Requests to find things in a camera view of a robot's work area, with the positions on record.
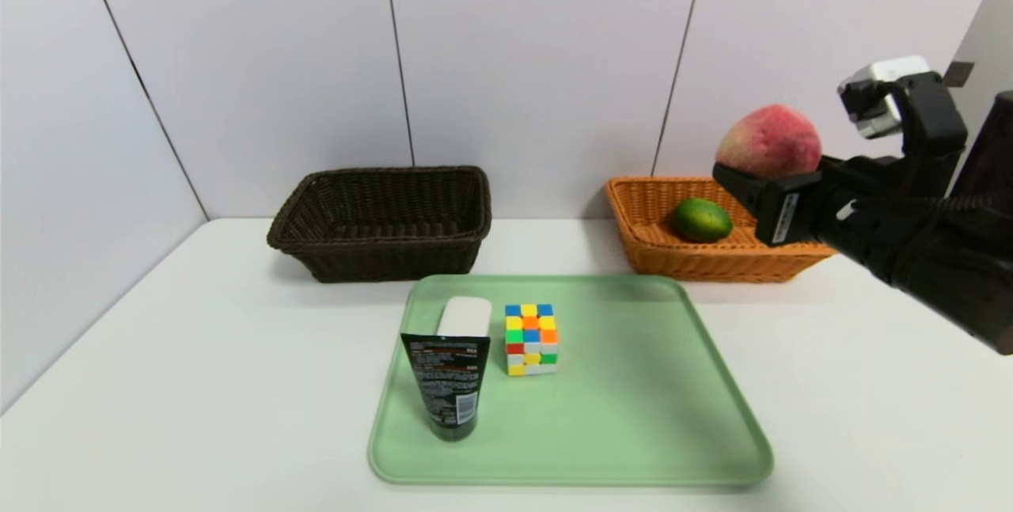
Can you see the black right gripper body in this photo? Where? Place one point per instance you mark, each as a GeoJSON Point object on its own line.
{"type": "Point", "coordinates": [782, 211]}

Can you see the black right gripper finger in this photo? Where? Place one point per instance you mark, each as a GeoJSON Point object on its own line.
{"type": "Point", "coordinates": [740, 186]}

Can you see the green mango fruit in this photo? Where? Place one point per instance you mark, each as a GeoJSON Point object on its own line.
{"type": "Point", "coordinates": [702, 220]}

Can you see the pink peach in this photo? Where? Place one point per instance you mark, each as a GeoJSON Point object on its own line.
{"type": "Point", "coordinates": [768, 140]}

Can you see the black cosmetic tube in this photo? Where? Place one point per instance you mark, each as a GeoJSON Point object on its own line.
{"type": "Point", "coordinates": [447, 385]}

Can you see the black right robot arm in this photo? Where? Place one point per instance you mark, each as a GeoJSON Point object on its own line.
{"type": "Point", "coordinates": [965, 274]}

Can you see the orange wicker basket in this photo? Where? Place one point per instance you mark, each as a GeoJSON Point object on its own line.
{"type": "Point", "coordinates": [657, 255]}

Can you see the dark brown wicker basket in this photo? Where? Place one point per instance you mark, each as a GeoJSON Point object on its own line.
{"type": "Point", "coordinates": [380, 227]}

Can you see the colourful puzzle cube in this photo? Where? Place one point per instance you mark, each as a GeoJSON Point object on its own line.
{"type": "Point", "coordinates": [531, 340]}

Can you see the light green plastic tray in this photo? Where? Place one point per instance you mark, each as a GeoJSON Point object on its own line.
{"type": "Point", "coordinates": [586, 433]}

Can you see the white soap bar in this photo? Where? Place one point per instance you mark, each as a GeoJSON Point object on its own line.
{"type": "Point", "coordinates": [464, 316]}

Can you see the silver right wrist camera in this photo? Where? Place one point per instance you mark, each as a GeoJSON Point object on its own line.
{"type": "Point", "coordinates": [882, 92]}

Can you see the black wall fixture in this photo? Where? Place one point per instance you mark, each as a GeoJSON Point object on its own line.
{"type": "Point", "coordinates": [964, 71]}

